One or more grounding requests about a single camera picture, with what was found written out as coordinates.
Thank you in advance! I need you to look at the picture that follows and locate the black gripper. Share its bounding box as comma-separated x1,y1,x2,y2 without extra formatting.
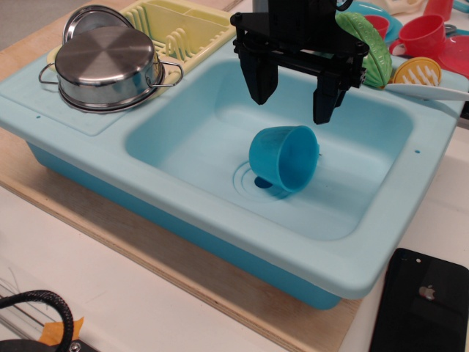
230,1,369,125

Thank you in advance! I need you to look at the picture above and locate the blue plastic cup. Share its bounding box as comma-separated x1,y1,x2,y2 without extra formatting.
248,125,320,193

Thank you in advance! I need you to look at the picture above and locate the small red cup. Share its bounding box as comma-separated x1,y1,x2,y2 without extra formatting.
364,15,390,40

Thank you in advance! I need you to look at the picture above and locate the red plastic cup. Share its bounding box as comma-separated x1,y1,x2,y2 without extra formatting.
389,15,446,58

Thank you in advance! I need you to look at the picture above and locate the red tumbler cup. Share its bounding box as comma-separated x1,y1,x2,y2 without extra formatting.
424,0,454,21

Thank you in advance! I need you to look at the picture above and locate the green toy vegetable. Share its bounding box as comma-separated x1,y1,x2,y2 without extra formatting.
336,12,393,87

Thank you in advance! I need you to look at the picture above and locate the teal plastic plate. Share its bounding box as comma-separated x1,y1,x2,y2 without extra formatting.
346,0,404,45

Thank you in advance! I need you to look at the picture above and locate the cream plastic toy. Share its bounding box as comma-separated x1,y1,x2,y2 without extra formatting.
383,0,424,15

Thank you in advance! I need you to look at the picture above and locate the yellow dish rack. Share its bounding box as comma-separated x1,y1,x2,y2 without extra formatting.
46,0,243,74

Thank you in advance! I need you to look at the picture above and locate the light blue toy sink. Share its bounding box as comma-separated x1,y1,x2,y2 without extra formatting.
1,45,463,309

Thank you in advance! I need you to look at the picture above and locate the red plastic plate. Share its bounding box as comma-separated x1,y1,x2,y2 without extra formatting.
437,35,469,78

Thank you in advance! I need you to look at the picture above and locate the stainless steel pot lid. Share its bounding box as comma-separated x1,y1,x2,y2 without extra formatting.
62,4,133,44

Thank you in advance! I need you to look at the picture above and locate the plywood board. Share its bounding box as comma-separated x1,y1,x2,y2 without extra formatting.
0,0,362,352

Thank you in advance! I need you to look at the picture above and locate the black smartphone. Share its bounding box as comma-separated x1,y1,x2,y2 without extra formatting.
369,248,468,351

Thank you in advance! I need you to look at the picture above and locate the orange tape piece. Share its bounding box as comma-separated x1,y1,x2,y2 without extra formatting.
38,317,84,346

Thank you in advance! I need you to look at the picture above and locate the black braided cable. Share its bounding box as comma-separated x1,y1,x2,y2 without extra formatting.
0,290,74,352

